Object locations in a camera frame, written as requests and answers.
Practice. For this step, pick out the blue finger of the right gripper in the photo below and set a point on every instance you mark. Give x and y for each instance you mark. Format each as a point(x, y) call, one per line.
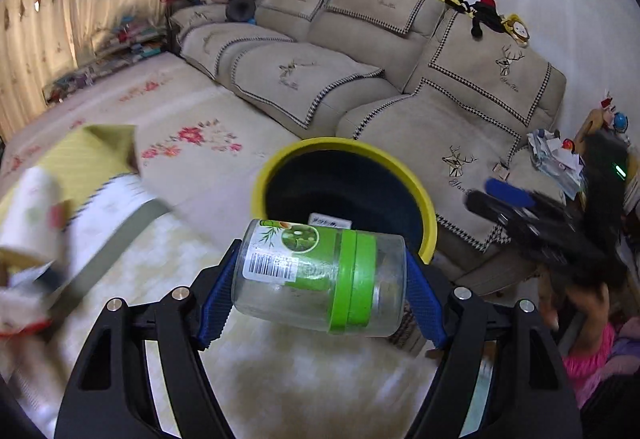
point(508, 194)

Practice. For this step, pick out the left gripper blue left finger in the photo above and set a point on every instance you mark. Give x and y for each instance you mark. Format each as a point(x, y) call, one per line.
point(213, 288)

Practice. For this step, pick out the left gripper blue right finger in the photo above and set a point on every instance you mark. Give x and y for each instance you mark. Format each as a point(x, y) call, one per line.
point(423, 302)

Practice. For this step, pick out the glass jar green lid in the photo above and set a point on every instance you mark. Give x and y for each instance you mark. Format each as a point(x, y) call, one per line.
point(330, 280)

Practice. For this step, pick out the white paper cup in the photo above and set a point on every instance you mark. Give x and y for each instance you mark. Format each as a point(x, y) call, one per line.
point(32, 232)

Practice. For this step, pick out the yellow rimmed dark trash bin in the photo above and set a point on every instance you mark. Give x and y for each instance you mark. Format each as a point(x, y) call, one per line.
point(349, 180)

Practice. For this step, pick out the person right hand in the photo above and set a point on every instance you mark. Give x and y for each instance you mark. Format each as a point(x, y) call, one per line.
point(594, 304)

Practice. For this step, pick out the patterned green yellow tablecloth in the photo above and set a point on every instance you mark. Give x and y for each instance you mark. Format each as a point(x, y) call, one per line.
point(107, 208)

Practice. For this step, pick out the floral beige floor rug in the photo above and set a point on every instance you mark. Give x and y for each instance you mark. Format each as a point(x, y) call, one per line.
point(197, 145)

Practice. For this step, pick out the black yellow monkey plush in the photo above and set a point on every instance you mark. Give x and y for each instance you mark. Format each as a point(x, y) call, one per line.
point(484, 12)

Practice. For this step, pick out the beige sectional sofa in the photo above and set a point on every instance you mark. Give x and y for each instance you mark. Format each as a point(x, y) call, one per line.
point(407, 77)

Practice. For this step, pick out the low glass shelf with books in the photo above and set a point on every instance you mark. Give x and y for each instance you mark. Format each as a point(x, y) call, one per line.
point(132, 41)

